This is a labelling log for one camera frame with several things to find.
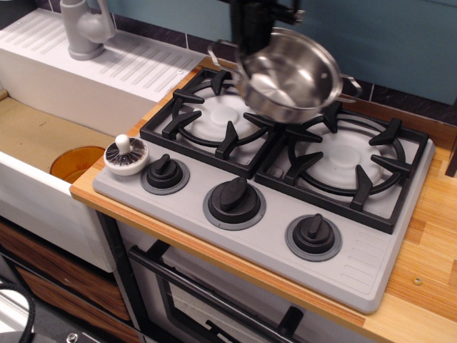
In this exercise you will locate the black right stove knob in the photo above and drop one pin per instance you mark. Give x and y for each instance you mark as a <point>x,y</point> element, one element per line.
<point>313,238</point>

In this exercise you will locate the black middle stove knob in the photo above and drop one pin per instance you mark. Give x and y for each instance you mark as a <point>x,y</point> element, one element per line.
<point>234,205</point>

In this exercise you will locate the black oven door handle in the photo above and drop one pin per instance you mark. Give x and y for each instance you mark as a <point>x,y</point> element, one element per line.
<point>167,276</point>

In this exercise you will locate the black left burner grate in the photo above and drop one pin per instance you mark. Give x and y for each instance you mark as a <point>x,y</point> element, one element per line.
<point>206,120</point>

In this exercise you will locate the white toy sink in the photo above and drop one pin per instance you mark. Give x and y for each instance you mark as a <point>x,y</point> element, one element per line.
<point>51,103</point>

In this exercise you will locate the black stove knob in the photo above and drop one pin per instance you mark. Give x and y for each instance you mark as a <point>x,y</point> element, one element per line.
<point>313,238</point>
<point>165,176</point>
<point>234,205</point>

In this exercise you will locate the black burner grate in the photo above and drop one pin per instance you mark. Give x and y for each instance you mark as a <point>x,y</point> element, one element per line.
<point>206,120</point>
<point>360,168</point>

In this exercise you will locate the orange sink drain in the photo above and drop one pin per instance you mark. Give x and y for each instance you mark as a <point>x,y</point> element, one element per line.
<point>73,163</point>

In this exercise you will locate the stainless steel pot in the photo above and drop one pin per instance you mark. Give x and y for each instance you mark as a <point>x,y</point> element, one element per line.
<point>290,80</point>

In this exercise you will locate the wooden drawer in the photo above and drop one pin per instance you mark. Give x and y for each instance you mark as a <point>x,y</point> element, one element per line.
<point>98,323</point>
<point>74,273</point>

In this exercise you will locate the upper wooden drawer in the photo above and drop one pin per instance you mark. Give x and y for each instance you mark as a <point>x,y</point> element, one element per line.
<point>74,273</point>

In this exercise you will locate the black left stove knob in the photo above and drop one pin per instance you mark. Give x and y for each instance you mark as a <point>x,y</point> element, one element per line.
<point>165,176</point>

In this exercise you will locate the brass countertop screw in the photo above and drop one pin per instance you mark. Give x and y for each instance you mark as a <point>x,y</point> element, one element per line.
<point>418,281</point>

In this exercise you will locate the oven door with window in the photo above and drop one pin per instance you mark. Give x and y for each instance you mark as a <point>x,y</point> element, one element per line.
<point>198,302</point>

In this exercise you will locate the grey toy faucet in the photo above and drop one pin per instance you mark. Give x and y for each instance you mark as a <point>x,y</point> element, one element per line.
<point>86,32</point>

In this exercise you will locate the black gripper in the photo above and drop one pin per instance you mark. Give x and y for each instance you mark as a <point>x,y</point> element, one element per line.
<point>252,21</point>

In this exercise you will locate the white toy mushroom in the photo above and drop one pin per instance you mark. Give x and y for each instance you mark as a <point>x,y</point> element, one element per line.
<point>126,156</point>

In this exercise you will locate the black right burner grate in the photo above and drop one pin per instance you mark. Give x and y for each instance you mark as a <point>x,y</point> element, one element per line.
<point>360,168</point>

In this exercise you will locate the lower wooden drawer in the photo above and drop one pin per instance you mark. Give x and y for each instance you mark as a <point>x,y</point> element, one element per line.
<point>98,323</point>

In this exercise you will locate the grey toy stove top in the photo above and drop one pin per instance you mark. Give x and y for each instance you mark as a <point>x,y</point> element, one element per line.
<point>357,276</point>

